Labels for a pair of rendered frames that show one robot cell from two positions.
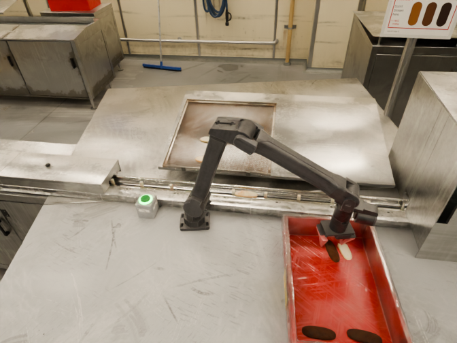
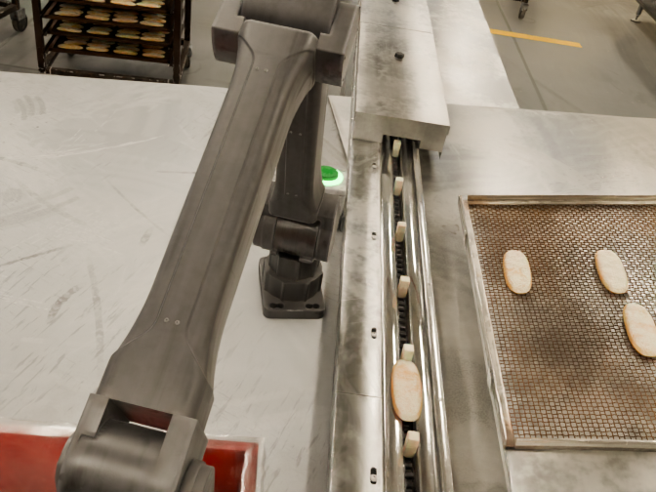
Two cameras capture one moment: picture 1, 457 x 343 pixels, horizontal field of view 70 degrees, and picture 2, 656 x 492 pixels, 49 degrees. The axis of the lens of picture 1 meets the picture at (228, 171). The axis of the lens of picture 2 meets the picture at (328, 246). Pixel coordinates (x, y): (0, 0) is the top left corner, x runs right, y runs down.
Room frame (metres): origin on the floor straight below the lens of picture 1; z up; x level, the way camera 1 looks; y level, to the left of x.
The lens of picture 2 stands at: (0.76, -0.65, 1.49)
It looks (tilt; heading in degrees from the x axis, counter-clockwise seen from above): 36 degrees down; 77
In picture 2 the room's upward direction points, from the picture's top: 10 degrees clockwise
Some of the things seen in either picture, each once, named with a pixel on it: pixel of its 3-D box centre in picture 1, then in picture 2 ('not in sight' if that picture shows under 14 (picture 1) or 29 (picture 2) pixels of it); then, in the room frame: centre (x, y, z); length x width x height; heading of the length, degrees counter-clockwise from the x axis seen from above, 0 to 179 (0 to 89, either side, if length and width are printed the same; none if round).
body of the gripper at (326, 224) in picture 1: (339, 222); not in sight; (0.73, -0.37, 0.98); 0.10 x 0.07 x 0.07; 95
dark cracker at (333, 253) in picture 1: (332, 250); not in sight; (0.72, -0.37, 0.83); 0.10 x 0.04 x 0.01; 5
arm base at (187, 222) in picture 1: (194, 216); (293, 268); (0.89, 0.14, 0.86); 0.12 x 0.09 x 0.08; 91
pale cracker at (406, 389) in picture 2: (246, 193); (406, 388); (1.02, -0.07, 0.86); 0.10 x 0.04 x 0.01; 80
